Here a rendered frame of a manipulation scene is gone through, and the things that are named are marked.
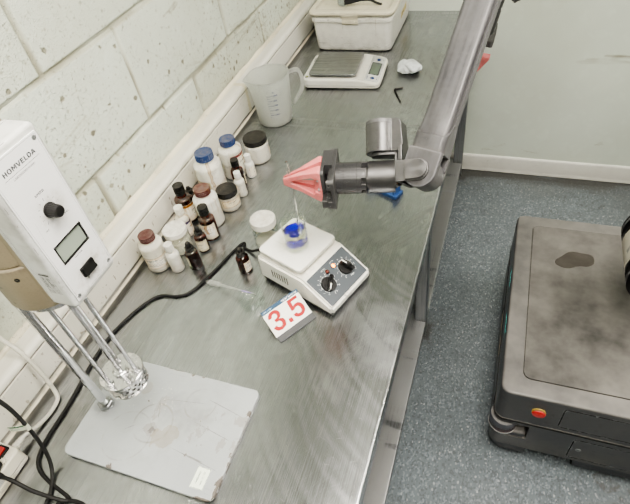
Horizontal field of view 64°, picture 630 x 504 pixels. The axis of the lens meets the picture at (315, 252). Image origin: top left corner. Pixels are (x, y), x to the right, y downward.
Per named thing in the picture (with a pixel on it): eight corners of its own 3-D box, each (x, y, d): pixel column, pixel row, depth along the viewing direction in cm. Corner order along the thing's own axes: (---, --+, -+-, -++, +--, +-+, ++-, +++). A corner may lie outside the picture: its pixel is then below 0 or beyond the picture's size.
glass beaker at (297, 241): (283, 240, 108) (277, 211, 102) (308, 235, 108) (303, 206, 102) (286, 260, 103) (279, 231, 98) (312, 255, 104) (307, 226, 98)
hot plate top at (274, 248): (337, 239, 107) (336, 236, 106) (300, 275, 101) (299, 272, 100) (294, 219, 113) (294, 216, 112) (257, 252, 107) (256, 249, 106)
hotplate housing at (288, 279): (370, 277, 108) (368, 251, 103) (333, 318, 102) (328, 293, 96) (293, 238, 120) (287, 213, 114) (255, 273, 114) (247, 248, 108)
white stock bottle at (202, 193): (222, 228, 126) (210, 194, 118) (199, 230, 126) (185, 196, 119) (227, 212, 130) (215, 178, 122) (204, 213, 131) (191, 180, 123)
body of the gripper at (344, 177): (322, 182, 86) (365, 180, 85) (327, 147, 93) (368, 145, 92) (326, 211, 91) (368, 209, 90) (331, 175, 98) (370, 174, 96)
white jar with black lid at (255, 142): (260, 167, 142) (254, 146, 137) (242, 160, 145) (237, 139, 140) (276, 155, 145) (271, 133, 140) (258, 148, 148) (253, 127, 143)
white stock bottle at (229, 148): (222, 180, 140) (211, 145, 132) (228, 166, 144) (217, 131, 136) (244, 180, 139) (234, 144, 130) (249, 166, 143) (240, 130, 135)
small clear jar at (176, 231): (165, 251, 123) (156, 231, 118) (182, 236, 126) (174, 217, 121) (182, 259, 120) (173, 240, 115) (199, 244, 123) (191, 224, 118)
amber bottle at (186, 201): (179, 223, 129) (164, 189, 122) (187, 211, 132) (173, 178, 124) (194, 225, 128) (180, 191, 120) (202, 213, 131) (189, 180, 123)
